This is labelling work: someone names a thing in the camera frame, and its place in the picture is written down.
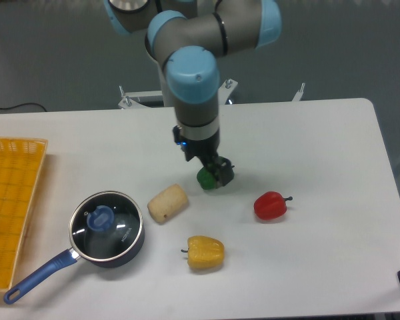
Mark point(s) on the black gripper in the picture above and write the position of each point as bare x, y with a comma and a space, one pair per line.
206, 151

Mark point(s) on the glass pot lid blue knob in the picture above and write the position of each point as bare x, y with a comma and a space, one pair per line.
107, 229

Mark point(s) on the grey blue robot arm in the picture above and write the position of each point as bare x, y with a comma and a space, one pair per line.
185, 44

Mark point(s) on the green bell pepper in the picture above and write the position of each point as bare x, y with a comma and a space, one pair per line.
215, 177

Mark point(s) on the beige bread roll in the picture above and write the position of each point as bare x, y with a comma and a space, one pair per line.
167, 203

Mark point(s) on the red bell pepper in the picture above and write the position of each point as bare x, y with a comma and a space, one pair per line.
271, 205

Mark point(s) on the yellow bell pepper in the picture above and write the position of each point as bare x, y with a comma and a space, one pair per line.
204, 252

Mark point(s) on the dark blue saucepan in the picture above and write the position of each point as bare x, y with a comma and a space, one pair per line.
62, 260

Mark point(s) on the yellow woven basket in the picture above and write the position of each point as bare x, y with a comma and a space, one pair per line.
21, 164

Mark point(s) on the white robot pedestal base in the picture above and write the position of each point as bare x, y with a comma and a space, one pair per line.
249, 76

